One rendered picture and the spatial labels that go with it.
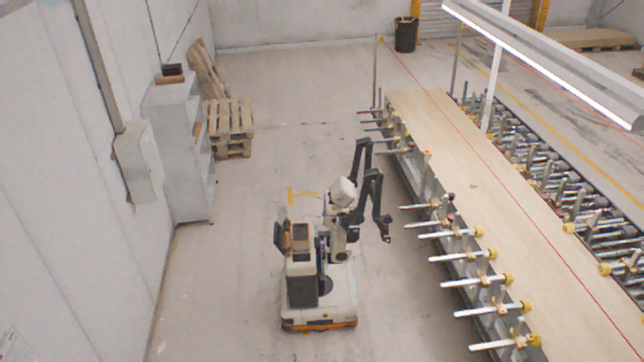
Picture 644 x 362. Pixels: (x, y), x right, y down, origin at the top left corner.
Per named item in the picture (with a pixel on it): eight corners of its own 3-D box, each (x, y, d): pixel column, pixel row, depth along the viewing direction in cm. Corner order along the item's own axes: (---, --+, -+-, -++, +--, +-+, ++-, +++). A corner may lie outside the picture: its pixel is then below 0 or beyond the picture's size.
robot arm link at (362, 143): (355, 134, 330) (356, 141, 321) (372, 136, 331) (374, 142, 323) (346, 182, 355) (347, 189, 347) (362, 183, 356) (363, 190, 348)
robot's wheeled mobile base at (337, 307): (282, 333, 372) (279, 315, 358) (283, 279, 425) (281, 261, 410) (358, 328, 374) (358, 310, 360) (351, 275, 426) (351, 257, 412)
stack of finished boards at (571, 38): (633, 43, 952) (635, 36, 943) (540, 50, 926) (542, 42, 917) (610, 33, 1015) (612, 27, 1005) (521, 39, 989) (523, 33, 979)
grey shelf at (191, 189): (174, 228, 499) (138, 107, 410) (185, 185, 572) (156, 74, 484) (213, 224, 503) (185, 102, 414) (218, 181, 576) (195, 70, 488)
